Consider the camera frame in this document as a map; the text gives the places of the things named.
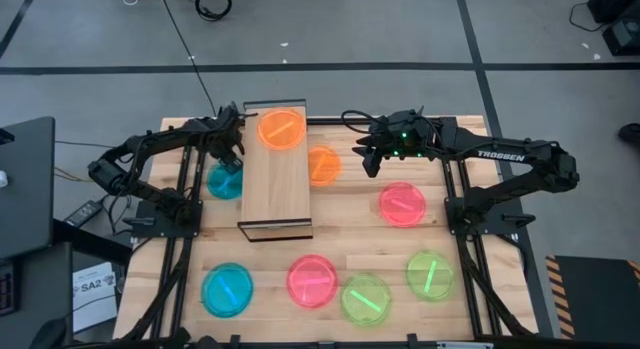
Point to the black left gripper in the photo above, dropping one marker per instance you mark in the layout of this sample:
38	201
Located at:
227	131

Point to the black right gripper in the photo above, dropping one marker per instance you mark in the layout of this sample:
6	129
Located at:
407	139

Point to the teal translucent plastic plate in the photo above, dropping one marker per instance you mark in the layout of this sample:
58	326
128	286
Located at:
227	290
224	184

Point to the orange translucent plastic plate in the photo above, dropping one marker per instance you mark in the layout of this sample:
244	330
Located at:
281	129
325	166

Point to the pink translucent plastic plate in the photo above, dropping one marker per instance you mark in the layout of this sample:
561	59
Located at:
402	205
312	281

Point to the green translucent plastic plate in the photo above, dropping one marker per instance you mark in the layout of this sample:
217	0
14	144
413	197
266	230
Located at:
365	299
430	275

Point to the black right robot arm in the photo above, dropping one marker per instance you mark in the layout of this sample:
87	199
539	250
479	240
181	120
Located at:
500	155

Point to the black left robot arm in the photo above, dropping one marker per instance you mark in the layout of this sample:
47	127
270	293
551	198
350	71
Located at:
150	139

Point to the black power adapter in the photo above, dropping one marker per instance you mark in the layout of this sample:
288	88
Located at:
84	213

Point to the white paper sign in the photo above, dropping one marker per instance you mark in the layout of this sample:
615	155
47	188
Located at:
95	299

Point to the person's foot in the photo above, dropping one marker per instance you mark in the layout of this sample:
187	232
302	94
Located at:
630	133

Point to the black keypad device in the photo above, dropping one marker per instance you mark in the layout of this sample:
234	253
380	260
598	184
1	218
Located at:
7	289

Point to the black mat with hazard stripes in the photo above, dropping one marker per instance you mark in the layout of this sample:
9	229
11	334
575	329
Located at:
600	299

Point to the black equipment case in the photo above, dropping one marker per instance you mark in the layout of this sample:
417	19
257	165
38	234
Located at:
625	34

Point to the wooden shelf with black frame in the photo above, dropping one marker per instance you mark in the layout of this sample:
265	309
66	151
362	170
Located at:
275	189

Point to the black aluminium table frame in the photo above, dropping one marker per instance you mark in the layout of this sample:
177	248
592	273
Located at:
330	120

